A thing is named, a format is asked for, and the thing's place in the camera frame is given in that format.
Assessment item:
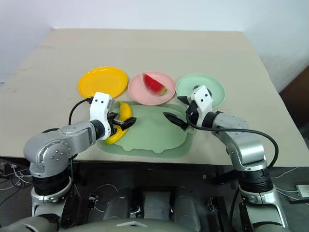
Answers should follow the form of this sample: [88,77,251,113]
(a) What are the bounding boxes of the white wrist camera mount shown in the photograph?
[190,84,215,127]
[89,91,113,141]

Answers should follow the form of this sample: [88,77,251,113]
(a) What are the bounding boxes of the white floor cables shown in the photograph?
[0,161,33,190]

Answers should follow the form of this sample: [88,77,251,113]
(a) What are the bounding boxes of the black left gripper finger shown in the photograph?
[113,116,138,131]
[108,100,121,114]

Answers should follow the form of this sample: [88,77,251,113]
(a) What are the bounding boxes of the pale green plastic plate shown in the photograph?
[175,73,226,109]

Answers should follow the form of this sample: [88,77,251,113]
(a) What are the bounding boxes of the red watermelon slice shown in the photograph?
[141,72,169,97]

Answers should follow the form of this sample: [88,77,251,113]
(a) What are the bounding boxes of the green silicone mat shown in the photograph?
[96,101,197,159]

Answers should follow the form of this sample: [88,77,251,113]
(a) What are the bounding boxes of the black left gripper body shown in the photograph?
[107,112,119,136]

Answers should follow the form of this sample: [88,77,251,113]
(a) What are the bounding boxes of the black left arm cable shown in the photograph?
[68,96,95,126]

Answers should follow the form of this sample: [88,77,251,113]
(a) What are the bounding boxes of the white floor cable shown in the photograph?
[274,166,301,194]

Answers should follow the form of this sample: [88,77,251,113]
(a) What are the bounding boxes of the dark grey rounded shape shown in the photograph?
[172,187,202,225]
[102,190,143,222]

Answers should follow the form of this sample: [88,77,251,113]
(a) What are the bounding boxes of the pink plastic plate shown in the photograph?
[127,71,176,106]

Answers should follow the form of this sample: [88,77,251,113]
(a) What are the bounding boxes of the yellow toy banana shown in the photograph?
[104,101,133,146]

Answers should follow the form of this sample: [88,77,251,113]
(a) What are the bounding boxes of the grey power adapter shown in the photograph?
[295,184,309,200]

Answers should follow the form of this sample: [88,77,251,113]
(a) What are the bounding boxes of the yellow plastic plate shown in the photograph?
[77,66,128,99]

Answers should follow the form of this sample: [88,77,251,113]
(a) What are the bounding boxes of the grey robot torso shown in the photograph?
[0,215,307,232]

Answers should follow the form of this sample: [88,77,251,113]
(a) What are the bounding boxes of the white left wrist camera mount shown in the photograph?
[89,91,113,141]

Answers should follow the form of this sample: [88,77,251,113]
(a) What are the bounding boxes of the black table frame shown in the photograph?
[72,160,239,186]

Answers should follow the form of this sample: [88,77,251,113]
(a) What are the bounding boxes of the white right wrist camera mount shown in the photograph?
[190,84,215,127]

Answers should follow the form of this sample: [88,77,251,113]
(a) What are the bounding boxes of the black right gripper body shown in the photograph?
[184,100,200,128]

